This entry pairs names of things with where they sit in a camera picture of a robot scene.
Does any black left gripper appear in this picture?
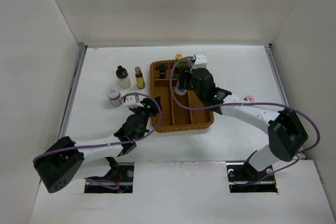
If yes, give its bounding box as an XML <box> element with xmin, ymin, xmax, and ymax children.
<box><xmin>130</xmin><ymin>97</ymin><xmax>160</xmax><ymax>127</ymax></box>

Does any yellow cap sauce bottle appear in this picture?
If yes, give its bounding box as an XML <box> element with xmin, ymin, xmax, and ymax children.
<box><xmin>173</xmin><ymin>54</ymin><xmax>183</xmax><ymax>79</ymax></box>

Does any silver lid tall jar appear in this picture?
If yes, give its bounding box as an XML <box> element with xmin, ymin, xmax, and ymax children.
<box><xmin>175</xmin><ymin>83</ymin><xmax>187</xmax><ymax>96</ymax></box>

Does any small black cap bottle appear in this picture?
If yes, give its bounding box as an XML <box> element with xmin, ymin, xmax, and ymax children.
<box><xmin>158</xmin><ymin>64</ymin><xmax>166</xmax><ymax>79</ymax></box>

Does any black stopper white bottle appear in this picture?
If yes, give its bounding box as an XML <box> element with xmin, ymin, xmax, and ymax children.
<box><xmin>116</xmin><ymin>65</ymin><xmax>131</xmax><ymax>89</ymax></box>

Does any pink lid spice jar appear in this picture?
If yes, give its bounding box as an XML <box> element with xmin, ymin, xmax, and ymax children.
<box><xmin>243</xmin><ymin>95</ymin><xmax>255</xmax><ymax>103</ymax></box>

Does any black cap salt grinder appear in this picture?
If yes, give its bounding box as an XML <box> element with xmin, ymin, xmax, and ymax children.
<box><xmin>187</xmin><ymin>59</ymin><xmax>194</xmax><ymax>69</ymax></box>

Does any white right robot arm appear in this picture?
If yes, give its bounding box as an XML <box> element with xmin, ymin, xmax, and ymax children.
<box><xmin>175</xmin><ymin>68</ymin><xmax>308</xmax><ymax>180</ymax></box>

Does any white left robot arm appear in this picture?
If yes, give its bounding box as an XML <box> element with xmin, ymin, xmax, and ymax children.
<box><xmin>33</xmin><ymin>93</ymin><xmax>162</xmax><ymax>193</ymax></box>

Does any yellow label brown bottle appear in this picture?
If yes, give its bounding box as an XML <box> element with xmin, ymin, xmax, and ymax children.
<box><xmin>134</xmin><ymin>67</ymin><xmax>145</xmax><ymax>89</ymax></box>

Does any brown wicker divided tray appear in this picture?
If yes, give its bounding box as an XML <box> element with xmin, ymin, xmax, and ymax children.
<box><xmin>150</xmin><ymin>60</ymin><xmax>214</xmax><ymax>133</ymax></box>

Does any white lid brown jar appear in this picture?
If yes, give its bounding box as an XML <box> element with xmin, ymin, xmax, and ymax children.
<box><xmin>107</xmin><ymin>87</ymin><xmax>122</xmax><ymax>107</ymax></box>

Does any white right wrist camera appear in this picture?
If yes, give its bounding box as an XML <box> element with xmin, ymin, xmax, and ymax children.
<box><xmin>190</xmin><ymin>52</ymin><xmax>207</xmax><ymax>72</ymax></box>

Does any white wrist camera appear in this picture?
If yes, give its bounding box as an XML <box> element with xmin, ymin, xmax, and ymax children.
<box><xmin>124</xmin><ymin>94</ymin><xmax>144</xmax><ymax>109</ymax></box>
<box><xmin>190</xmin><ymin>52</ymin><xmax>207</xmax><ymax>72</ymax></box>

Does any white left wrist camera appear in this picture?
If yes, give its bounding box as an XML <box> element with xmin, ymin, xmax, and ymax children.
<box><xmin>124</xmin><ymin>94</ymin><xmax>144</xmax><ymax>109</ymax></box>

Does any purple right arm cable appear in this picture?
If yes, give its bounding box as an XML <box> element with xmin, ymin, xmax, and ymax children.
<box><xmin>170</xmin><ymin>55</ymin><xmax>321</xmax><ymax>186</ymax></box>

